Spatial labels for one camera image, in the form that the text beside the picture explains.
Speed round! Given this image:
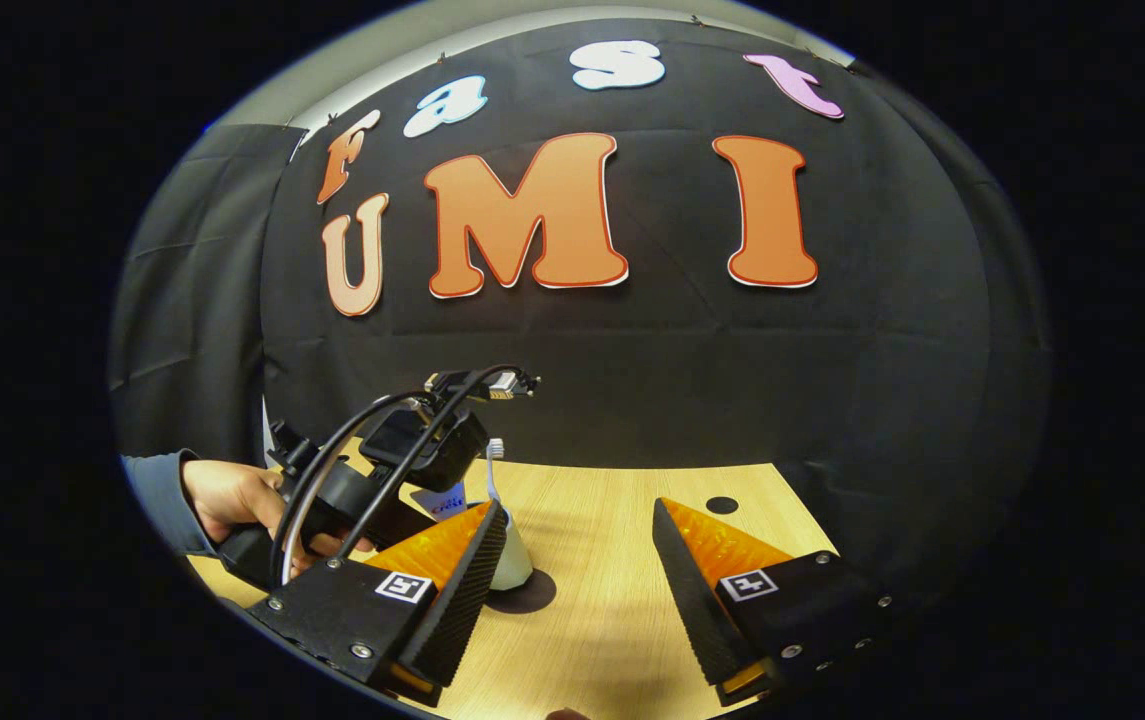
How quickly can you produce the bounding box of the black backdrop cloth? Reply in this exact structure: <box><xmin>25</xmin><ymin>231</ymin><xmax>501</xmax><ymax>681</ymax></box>
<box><xmin>108</xmin><ymin>15</ymin><xmax>1050</xmax><ymax>601</ymax></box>

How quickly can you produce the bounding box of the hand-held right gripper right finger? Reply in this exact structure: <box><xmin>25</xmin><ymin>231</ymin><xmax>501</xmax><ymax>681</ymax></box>
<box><xmin>651</xmin><ymin>497</ymin><xmax>900</xmax><ymax>708</ymax></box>

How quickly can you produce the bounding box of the wooden desktop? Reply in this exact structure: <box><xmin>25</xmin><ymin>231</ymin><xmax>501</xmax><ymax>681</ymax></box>
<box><xmin>185</xmin><ymin>438</ymin><xmax>845</xmax><ymax>720</ymax></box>

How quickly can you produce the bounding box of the white blue toothbrush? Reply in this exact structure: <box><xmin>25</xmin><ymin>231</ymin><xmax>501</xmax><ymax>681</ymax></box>
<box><xmin>484</xmin><ymin>437</ymin><xmax>509</xmax><ymax>507</ymax></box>

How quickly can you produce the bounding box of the dark brown round coaster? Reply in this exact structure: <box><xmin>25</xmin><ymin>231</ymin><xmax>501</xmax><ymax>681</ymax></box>
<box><xmin>484</xmin><ymin>567</ymin><xmax>559</xmax><ymax>615</ymax></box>

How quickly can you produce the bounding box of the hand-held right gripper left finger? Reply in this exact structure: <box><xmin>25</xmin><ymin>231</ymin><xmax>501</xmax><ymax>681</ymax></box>
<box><xmin>246</xmin><ymin>499</ymin><xmax>511</xmax><ymax>709</ymax></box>

